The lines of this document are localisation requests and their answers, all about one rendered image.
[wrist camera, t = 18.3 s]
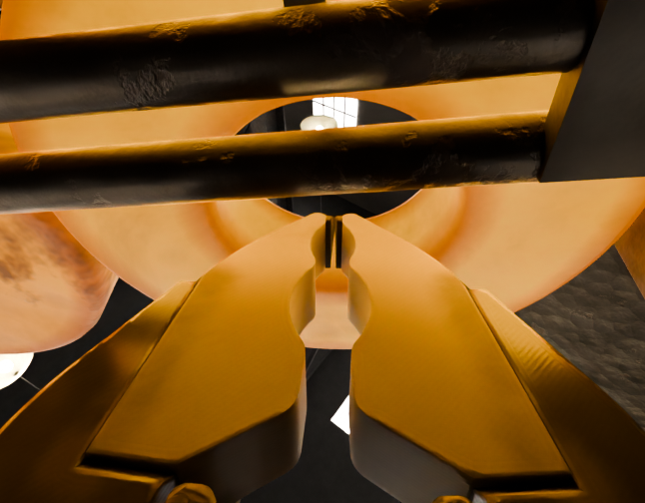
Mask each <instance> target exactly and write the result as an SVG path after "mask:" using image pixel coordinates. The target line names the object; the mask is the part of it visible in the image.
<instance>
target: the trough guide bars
mask: <svg viewBox="0 0 645 503"><path fill-rule="evenodd" d="M559 73H562V74H561V76H560V79H559V82H558V85H557V88H556V91H555V94H554V97H553V100H552V103H551V106H550V109H549V111H538V112H525V113H513V114H500V115H487V116H475V117H462V118H450V119H437V120H425V121H412V122H400V123H387V124H374V125H362V126H349V127H337V128H324V129H312V130H299V131H287V132H274V133H262V134H249V135H236V136H224V137H211V138H199V139H187V140H175V141H162V142H150V143H137V144H124V145H112V146H99V147H87V148H74V149H62V150H49V151H37V152H24V153H11V154H0V215H5V214H22V213H38V212H55V211H71V210H88V209H104V208H120V207H137V206H154V205H170V204H187V203H203V202H220V201H237V200H253V199H270V198H287V197H303V196H320V195H336V194H353V193H370V192H386V191H403V190H420V189H436V188H453V187H469V186H486V185H503V184H519V183H536V182H539V183H554V182H571V181H587V180H604V179H621V178H638V177H645V0H341V1H332V2H324V3H316V4H308V5H299V6H291V7H282V8H273V9H265V10H256V11H248V12H239V13H230V14H222V15H213V16H205V17H196V18H188V19H179V20H170V21H162V22H153V23H145V24H136V25H128V26H119V27H110V28H102V29H93V30H85V31H76V32H67V33H59V34H50V35H42V36H33V37H25V38H16V39H7V40H0V124H2V123H13V122H24V121H36V120H47V119H58V118H69V117H80V116H91V115H103V114H114V113H125V112H136V111H147V110H158V109H170V108H181V107H192V106H203V105H214V104H225V103H237V102H247V101H258V100H269V99H280V98H291V97H302V96H314V95H325V94H336V93H347V92H358V91H369V90H381V89H392V88H403V87H414V86H425V85H436V84H448V83H459V82H470V81H481V80H492V79H503V78H515V77H526V76H537V75H548V74H559Z"/></svg>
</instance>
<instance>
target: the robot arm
mask: <svg viewBox="0 0 645 503"><path fill-rule="evenodd" d="M333 238H334V241H335V268H341V271H342V272H343V273H344V274H345V275H346V277H347V278H348V291H347V314H346V315H347V318H348V320H349V321H350V322H351V323H352V325H353V326H354V327H355V328H356V330H357V331H358V333H359V335H360V337H359V338H358V340H357V341H356V342H355V343H354V345H353V346H352V349H351V362H350V380H349V398H348V426H349V445H350V458H351V461H352V464H353V466H354V467H355V469H356V470H357V471H358V472H359V473H360V474H361V475H362V476H363V477H365V478H366V479H367V480H369V481H370V482H372V483H373V484H375V485H376V486H378V487H379V488H381V489H382V490H384V491H385V492H387V493H388V494H390V495H391V496H393V497H394V498H396V499H397V500H399V501H400V502H401V503H645V431H644V430H643V429H642V428H641V427H640V426H639V424H638V423H637V422H636V421H635V420H634V419H633V418H632V417H631V416H630V415H629V414H628V413H627V412H626V411H625V410H624V409H623V408H622V407H621V406H619V405H618V404H617V403H616V402H615V401H614V400H613V399H612V398H611V397H610V396H609V395H608V394H607V393H606V392H605V391H603V390H602V389H601V388H600V387H599V386H598V385H597V384H596V383H594V382H593V381H592V380H591V379H590V378H589V377H587V376H586V375H585V374H584V373H583V372H582V371H580V370H579V369H578V368H577V367H576V366H575V365H574V364H572V363H571V362H570V361H569V360H568V359H567V358H565V357H564V356H563V355H562V354H561V353H560V352H558V351H557V350H556V349H555V348H554V347H553V346H551V345H550V344H549V343H548V342H547V341H546V340H544V339H543V338H542V337H541V336H540V335H539V334H537V333H536V332H535V331H534V330H533V329H532V328H531V327H529V326H528V325H527V324H526V323H525V322H524V321H522V320H521V319H520V318H519V317H518V316H517V315H515V314H514V313H513V312H512V311H511V310H510V309H508V308H507V307H506V306H505V305H504V304H503V303H501V302H500V301H499V300H498V299H497V298H496V297H495V296H493V295H492V294H491V293H490V292H489V291H488V290H486V289H470V288H468V287H467V286H466V285H465V284H464V283H463V282H462V281H461V280H460V279H459V278H457V277H456V276H455V275H454V274H453V273H452V272H451V271H450V270H448V269H447V268H446V267H445V266H443V265H442V264H441V263H440V262H438V261H437V260H435V259H434V258H433V257H431V256H430V255H428V254H427V253H425V252H424V251H421V250H420V249H418V248H416V247H415V246H413V245H411V244H409V243H408V242H406V241H404V240H402V239H400V238H398V237H397V236H395V235H393V234H391V233H389V232H387V231H386V230H384V229H382V228H380V227H378V226H376V225H375V224H373V223H371V222H369V221H367V220H365V219H364V218H362V217H360V216H358V215H355V214H346V215H344V216H342V217H335V218H334V217H333V216H326V215H324V214H321V213H314V214H311V215H309V216H306V217H304V218H302V219H300V220H298V221H296V222H294V223H292V224H290V225H288V226H286V227H284V228H282V229H280V230H277V231H275V232H273V233H271V234H269V235H267V236H265V237H263V238H261V239H259V240H257V241H255V242H253V243H251V244H249V245H247V246H245V247H243V248H241V249H240V250H238V251H236V252H234V253H232V254H231V255H229V256H228V257H226V258H225V259H224V260H222V261H221V262H219V263H218V264H217V265H215V266H214V267H213V268H211V269H210V270H209V271H208V272H206V273H205V274H204V275H203V276H202V277H200V278H199V279H198V280H197V281H184V280H181V281H179V282H178V283H177V284H176V285H174V286H173V287H172V288H170V289H169V290H168V291H166V292H165V293H164V294H162V295H161V296H160V297H159V298H157V299H156V300H155V301H153V302H152V303H151V304H149V305H148V306H147V307H146V308H144V309H143V310H142V311H140V312H139V313H138V314H136V315H135V316H134V317H133V318H131V319H130V320H129V321H127V322H126V323H125V324H123V325H122V326H121V327H120V328H118V329H117V330H116V331H114V332H113V333H112V334H110V335H109V336H108V337H106V338H105V339H104V340H103V341H101V342H100V343H99V344H97V345H96V346H95V347H93V348H92V349H91V350H90V351H88V352H87V353H86V354H84V355H83V356H82V357H80V358H79V359H78V360H77V361H75V362H74V363H73V364H71V365H70V366H69V367H68V368H66V369H65V370H64V371H63V372H61V373H60V374H59V375H58V376H56V377H55V378H54V379H53V380H52V381H51V382H49V383H48V384H47V385H46V386H45V387H44V388H42V389H41V390H40V391H39V392H38V393H37V394H36V395H35V396H34V397H32V398H31V399H30V400H29V401H28V402H27V403H26V404H25V405H24V406H23V407H22V408H21V409H20V410H19V411H18V412H17V413H16V414H15V415H14V416H13V417H12V418H11V419H10V420H9V421H8V422H7V423H6V424H5V425H4V426H3V427H2V428H1V429H0V503H240V501H241V499H242V498H243V497H245V496H247V495H248V494H250V493H252V492H254V491H255V490H257V489H259V488H261V487H263V486H264V485H266V484H268V483H270V482H272V481H273V480H275V479H277V478H279V477H281V476H282V475H284V474H286V473H288V472H289V471H290V470H292V469H293V468H294V467H295V465H296V464H297V463H298V461H299V459H300V456H301V453H302V445H303V438H304V430H305V423H306V415H307V381H306V349H305V344H304V342H303V341H302V339H301V338H300V335H301V333H302V332H303V330H304V329H305V327H306V326H307V325H308V324H309V323H310V322H311V321H312V320H313V319H314V318H315V316H316V279H317V278H318V277H319V276H320V275H321V274H322V273H323V272H324V270H325V269H326V268H330V265H331V256H332V247H333Z"/></svg>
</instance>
